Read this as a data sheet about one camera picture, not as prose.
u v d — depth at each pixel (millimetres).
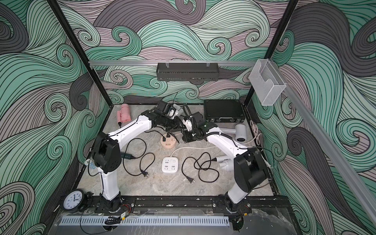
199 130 619
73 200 728
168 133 950
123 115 1078
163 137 947
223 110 1215
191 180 798
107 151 492
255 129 1006
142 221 697
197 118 671
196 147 950
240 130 972
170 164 850
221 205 729
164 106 704
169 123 752
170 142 947
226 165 813
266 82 782
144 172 835
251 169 446
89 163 855
